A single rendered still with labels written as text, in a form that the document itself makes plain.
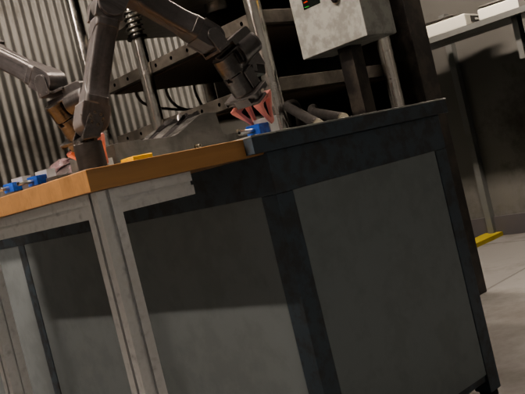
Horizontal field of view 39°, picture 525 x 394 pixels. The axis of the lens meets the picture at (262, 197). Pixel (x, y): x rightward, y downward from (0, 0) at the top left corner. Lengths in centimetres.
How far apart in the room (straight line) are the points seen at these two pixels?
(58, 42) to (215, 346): 296
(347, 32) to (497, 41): 224
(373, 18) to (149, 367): 152
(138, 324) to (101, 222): 19
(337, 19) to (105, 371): 135
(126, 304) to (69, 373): 126
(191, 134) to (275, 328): 76
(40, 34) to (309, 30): 219
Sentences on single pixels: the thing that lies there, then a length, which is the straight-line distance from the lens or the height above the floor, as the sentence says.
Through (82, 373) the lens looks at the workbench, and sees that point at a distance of 251.
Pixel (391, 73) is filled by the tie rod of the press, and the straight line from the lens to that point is 314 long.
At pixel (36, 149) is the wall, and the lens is 430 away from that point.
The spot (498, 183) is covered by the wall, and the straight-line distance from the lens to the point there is 478.
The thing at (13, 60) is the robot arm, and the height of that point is 115.
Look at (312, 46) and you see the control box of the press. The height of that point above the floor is 110.
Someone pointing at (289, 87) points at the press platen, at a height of 100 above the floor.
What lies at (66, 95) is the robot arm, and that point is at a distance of 194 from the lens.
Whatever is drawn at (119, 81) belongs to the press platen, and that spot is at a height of 127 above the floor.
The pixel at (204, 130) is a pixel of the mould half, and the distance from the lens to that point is 224.
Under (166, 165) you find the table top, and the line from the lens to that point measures 140.
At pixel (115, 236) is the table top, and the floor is 67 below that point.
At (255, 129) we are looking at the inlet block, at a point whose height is 83.
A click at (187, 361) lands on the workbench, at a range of 199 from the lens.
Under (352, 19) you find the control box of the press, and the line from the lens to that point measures 253.
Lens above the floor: 72
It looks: 2 degrees down
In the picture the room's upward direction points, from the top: 14 degrees counter-clockwise
